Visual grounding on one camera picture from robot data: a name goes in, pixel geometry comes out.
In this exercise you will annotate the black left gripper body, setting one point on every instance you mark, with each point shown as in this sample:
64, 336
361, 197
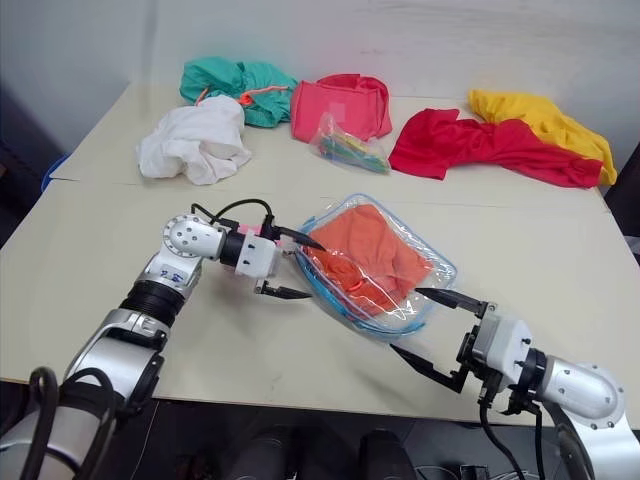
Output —
268, 232

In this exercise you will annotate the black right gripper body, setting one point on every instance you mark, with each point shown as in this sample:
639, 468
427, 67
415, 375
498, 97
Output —
481, 345

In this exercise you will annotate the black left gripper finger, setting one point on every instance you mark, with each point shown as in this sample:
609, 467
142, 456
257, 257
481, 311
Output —
286, 292
299, 237

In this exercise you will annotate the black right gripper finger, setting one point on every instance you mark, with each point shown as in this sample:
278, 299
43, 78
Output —
440, 376
452, 300

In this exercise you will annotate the clear plastic pouch blue zip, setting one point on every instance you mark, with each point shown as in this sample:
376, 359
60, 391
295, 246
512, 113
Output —
425, 245

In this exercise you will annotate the orange cloth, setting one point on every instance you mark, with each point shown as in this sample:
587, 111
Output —
370, 240

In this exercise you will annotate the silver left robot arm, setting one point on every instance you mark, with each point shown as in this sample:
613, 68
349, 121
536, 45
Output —
125, 350

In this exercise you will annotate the white crumpled cloth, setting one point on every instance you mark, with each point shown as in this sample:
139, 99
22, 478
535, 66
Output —
195, 135

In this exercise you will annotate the coral pink cloth bag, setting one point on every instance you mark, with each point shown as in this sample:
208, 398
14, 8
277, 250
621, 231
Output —
345, 100

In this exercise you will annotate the red cloth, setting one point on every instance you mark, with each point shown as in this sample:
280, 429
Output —
480, 145

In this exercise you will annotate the yellow cloth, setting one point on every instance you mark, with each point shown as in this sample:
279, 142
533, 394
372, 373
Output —
550, 117

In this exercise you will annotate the pink tape on left gripper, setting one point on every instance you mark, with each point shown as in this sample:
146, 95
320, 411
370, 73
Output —
249, 229

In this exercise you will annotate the clear bag of colourful sticks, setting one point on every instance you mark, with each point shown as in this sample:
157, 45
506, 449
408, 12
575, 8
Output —
350, 147

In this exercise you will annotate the dark furniture piece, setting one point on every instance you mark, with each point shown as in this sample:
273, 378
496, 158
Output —
625, 210

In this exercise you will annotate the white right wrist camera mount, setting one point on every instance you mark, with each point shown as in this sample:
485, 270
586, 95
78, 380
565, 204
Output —
507, 345

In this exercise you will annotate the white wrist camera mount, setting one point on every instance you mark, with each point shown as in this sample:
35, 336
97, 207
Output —
254, 257
507, 345

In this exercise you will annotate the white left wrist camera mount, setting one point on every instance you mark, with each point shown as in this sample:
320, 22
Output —
254, 257

